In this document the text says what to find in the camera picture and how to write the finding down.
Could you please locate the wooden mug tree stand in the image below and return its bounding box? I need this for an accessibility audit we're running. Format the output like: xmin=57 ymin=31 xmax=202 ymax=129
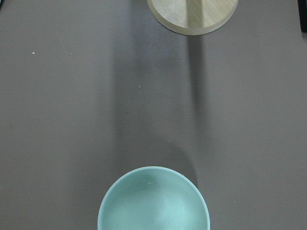
xmin=147 ymin=0 xmax=238 ymax=35

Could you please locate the green bowl right side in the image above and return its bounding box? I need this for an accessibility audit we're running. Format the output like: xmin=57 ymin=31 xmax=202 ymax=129
xmin=97 ymin=166 xmax=211 ymax=230

